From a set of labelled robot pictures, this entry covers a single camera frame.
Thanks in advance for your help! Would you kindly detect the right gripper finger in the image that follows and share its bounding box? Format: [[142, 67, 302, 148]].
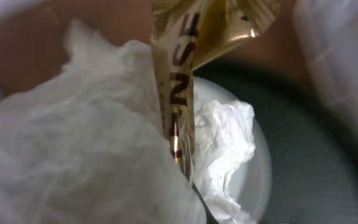
[[192, 183, 219, 224]]

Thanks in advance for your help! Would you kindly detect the pale grey plate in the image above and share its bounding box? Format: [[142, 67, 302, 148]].
[[193, 77, 272, 222]]

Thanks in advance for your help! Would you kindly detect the white napkin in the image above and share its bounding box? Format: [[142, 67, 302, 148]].
[[0, 20, 255, 224]]

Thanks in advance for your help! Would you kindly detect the gold snack wrapper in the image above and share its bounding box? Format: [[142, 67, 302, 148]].
[[151, 0, 279, 182]]

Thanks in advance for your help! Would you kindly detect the round black tray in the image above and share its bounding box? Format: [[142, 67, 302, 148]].
[[195, 60, 358, 223]]

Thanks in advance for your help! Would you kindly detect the clear plastic bin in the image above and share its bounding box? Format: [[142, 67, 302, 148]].
[[293, 0, 358, 135]]

